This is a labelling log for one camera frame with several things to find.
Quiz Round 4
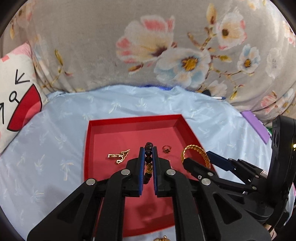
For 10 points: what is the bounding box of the gold braided bangle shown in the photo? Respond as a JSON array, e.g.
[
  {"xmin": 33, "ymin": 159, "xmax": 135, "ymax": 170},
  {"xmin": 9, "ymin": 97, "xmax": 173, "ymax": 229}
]
[{"xmin": 181, "ymin": 145, "xmax": 211, "ymax": 169}]

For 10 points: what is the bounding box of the dark bead bracelet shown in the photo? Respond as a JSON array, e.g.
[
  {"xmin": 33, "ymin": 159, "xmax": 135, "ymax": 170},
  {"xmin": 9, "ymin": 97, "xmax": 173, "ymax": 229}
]
[{"xmin": 143, "ymin": 141, "xmax": 155, "ymax": 185}]

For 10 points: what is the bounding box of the red jewelry tray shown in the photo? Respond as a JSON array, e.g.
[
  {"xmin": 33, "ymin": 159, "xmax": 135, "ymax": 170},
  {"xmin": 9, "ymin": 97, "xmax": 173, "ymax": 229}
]
[{"xmin": 84, "ymin": 114, "xmax": 201, "ymax": 237}]

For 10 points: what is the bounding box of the person's right hand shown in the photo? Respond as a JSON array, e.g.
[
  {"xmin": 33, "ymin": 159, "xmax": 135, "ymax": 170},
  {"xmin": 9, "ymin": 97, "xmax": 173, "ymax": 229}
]
[{"xmin": 264, "ymin": 224, "xmax": 277, "ymax": 240}]

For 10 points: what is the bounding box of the purple flat object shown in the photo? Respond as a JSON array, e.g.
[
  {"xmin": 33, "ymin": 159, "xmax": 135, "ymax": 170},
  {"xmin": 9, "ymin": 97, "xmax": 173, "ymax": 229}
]
[{"xmin": 241, "ymin": 111, "xmax": 270, "ymax": 144}]

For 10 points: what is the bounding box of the light blue satin cloth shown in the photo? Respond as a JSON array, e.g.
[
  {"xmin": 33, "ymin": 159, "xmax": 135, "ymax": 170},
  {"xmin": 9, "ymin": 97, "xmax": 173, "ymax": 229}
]
[{"xmin": 1, "ymin": 85, "xmax": 272, "ymax": 238}]

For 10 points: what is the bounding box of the grey floral blanket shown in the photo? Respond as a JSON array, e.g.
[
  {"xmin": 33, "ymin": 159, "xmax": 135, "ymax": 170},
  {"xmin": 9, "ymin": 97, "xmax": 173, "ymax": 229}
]
[{"xmin": 1, "ymin": 1, "xmax": 295, "ymax": 124}]

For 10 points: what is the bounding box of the white pink cat pillow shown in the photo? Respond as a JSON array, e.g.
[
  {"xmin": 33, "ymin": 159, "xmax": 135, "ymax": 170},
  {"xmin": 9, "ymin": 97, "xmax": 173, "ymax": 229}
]
[{"xmin": 0, "ymin": 43, "xmax": 47, "ymax": 152}]

